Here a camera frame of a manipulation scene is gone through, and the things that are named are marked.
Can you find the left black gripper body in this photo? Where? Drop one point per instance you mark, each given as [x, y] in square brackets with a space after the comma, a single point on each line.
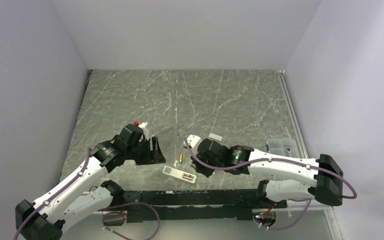
[142, 154]

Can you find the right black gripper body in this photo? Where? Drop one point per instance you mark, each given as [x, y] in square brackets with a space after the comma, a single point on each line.
[216, 163]

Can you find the white battery cover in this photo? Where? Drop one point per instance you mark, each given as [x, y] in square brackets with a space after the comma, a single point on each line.
[215, 137]

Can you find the white remote control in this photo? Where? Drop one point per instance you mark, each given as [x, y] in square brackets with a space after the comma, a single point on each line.
[179, 174]

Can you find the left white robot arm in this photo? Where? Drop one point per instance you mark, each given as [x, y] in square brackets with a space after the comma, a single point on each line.
[49, 216]

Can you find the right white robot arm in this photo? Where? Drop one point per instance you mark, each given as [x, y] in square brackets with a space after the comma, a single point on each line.
[284, 178]

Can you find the clear plastic box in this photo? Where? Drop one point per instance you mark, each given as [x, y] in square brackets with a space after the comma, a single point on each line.
[283, 147]

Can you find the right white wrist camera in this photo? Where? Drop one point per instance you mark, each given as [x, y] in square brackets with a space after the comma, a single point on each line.
[193, 141]

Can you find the aluminium rail right edge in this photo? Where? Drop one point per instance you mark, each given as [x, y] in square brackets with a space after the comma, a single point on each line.
[300, 141]

